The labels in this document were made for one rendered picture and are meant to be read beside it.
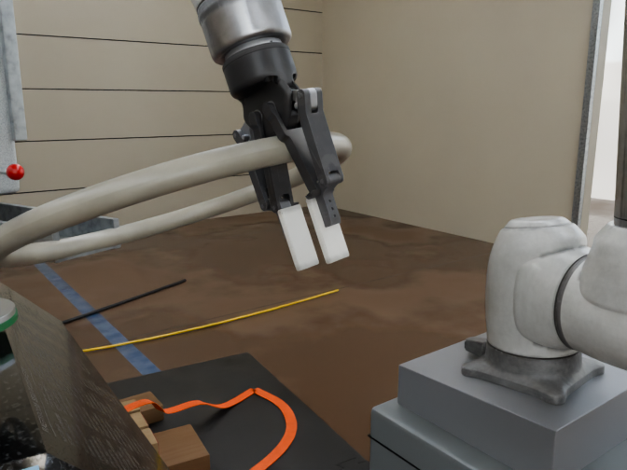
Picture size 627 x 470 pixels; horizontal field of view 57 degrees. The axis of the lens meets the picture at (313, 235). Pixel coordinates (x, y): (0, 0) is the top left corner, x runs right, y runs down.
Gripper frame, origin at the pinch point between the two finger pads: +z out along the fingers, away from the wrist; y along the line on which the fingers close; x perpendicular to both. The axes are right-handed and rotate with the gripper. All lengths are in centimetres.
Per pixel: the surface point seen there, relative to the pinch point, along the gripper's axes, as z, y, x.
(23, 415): 13, 56, 21
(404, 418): 37, 27, -31
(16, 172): -28, 69, 6
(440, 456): 41, 18, -27
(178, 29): -254, 483, -324
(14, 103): -42, 70, 2
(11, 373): 7, 72, 17
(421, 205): 13, 362, -478
